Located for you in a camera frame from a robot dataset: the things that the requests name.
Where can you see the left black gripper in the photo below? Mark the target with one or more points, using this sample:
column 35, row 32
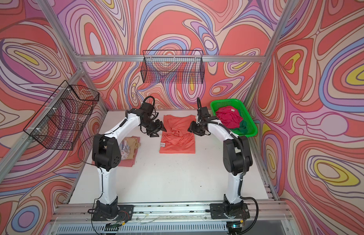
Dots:
column 160, row 126

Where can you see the coral orange t shirt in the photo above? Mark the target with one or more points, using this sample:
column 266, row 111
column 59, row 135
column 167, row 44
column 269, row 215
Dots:
column 177, row 139

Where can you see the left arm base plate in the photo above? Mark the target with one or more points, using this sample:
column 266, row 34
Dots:
column 123, row 213

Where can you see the aluminium frame left post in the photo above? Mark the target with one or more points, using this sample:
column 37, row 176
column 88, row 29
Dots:
column 81, row 73

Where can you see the aluminium frame post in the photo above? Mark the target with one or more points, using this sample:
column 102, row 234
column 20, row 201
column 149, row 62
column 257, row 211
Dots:
column 284, row 18
column 81, row 73

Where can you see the magenta t shirt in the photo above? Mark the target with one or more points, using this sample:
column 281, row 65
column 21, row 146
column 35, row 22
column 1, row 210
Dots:
column 229, row 116

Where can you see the black wire basket wall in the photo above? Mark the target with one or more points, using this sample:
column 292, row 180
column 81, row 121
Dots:
column 172, row 67
column 59, row 124

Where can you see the black wire basket back wall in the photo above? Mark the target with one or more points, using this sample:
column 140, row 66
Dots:
column 172, row 67

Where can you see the white vented cable duct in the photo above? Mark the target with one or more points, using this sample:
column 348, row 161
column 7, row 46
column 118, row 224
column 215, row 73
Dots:
column 137, row 228

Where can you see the aluminium front rail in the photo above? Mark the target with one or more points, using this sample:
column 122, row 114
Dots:
column 171, row 212

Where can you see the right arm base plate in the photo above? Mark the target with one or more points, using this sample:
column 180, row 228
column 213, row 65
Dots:
column 229, row 211

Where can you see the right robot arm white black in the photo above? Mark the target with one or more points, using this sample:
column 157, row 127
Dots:
column 237, row 160

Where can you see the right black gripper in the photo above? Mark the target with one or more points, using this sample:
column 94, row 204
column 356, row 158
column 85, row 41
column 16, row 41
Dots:
column 192, row 128

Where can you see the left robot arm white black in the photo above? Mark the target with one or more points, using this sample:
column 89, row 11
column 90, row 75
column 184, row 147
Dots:
column 106, row 153

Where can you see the black wire basket left wall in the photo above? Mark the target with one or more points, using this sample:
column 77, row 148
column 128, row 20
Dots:
column 59, row 124

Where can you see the aluminium frame right post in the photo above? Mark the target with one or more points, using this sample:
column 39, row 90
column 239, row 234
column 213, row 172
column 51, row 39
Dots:
column 284, row 18

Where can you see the green plastic basket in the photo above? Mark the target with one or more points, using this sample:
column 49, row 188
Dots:
column 237, row 104

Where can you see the dark green t shirt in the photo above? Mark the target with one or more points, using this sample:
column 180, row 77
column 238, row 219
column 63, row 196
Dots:
column 242, row 129

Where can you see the folded pink t shirt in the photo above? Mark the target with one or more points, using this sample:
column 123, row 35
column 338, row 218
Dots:
column 128, row 163

